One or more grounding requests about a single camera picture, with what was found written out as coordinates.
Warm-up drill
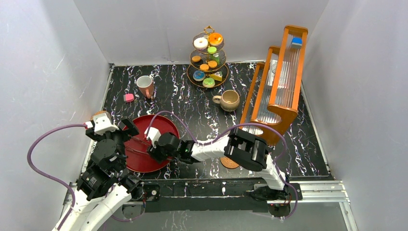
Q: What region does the yellow biscuit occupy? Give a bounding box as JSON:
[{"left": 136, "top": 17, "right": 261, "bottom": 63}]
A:
[
  {"left": 207, "top": 60, "right": 218, "bottom": 68},
  {"left": 191, "top": 55, "right": 202, "bottom": 63},
  {"left": 199, "top": 64, "right": 209, "bottom": 71}
]

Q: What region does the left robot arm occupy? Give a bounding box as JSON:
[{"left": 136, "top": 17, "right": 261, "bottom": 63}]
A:
[{"left": 54, "top": 114, "right": 145, "bottom": 231}]

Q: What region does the three-tier glass cake stand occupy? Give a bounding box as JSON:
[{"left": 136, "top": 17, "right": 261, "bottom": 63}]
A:
[{"left": 187, "top": 26, "right": 229, "bottom": 89}]

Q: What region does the blue white donut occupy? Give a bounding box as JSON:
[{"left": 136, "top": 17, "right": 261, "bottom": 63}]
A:
[{"left": 193, "top": 70, "right": 206, "bottom": 82}]

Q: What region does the green macaron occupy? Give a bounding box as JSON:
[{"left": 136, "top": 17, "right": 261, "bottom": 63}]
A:
[{"left": 207, "top": 47, "right": 217, "bottom": 54}]

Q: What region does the blue eraser block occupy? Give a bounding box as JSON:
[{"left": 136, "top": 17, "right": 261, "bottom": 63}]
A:
[{"left": 290, "top": 37, "right": 303, "bottom": 49}]

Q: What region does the beige mug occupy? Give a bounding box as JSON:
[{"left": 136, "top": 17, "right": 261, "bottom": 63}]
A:
[{"left": 212, "top": 90, "right": 240, "bottom": 112}]

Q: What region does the pink mug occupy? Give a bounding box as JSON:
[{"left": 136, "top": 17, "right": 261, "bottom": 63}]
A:
[{"left": 136, "top": 76, "right": 154, "bottom": 99}]

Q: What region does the pink grey eraser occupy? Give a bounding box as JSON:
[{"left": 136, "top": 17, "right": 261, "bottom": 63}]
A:
[{"left": 123, "top": 93, "right": 135, "bottom": 103}]

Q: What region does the orange donut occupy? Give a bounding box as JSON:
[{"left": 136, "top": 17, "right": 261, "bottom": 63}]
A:
[{"left": 208, "top": 32, "right": 223, "bottom": 47}]

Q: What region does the orange wooden rack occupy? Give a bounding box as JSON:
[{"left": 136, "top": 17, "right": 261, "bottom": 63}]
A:
[{"left": 240, "top": 25, "right": 308, "bottom": 145}]

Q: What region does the woven coaster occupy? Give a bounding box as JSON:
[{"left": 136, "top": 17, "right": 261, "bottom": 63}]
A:
[
  {"left": 220, "top": 157, "right": 240, "bottom": 169},
  {"left": 91, "top": 111, "right": 106, "bottom": 120}
]

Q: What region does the green triangular cake slice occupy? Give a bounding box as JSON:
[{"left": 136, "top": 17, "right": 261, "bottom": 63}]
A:
[{"left": 210, "top": 53, "right": 220, "bottom": 65}]

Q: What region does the woven coaster front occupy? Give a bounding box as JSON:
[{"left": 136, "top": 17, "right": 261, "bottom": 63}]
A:
[{"left": 220, "top": 157, "right": 240, "bottom": 169}]

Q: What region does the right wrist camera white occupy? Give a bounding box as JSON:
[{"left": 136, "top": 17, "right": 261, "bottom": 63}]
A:
[{"left": 144, "top": 127, "right": 161, "bottom": 148}]

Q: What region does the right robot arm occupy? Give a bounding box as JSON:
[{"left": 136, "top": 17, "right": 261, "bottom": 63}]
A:
[{"left": 144, "top": 128, "right": 290, "bottom": 199}]

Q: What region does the yellow layered cake slice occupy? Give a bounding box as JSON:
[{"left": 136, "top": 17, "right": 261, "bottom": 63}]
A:
[{"left": 209, "top": 71, "right": 223, "bottom": 82}]

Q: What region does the red round tray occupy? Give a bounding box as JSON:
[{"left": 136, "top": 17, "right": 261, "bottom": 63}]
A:
[{"left": 123, "top": 115, "right": 181, "bottom": 173}]

